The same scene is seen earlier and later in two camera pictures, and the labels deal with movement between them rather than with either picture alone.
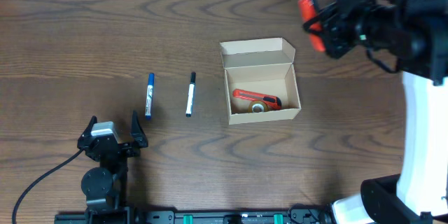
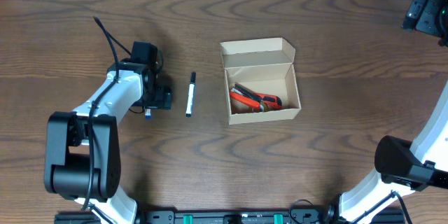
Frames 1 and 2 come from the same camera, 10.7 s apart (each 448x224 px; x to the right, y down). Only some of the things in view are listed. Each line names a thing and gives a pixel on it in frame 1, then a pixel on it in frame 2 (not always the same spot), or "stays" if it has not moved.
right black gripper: x=336 y=28 -> x=412 y=12
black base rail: x=297 y=215 stays
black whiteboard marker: x=190 y=95 stays
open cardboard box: x=264 y=66 stays
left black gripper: x=124 y=147 -> x=164 y=97
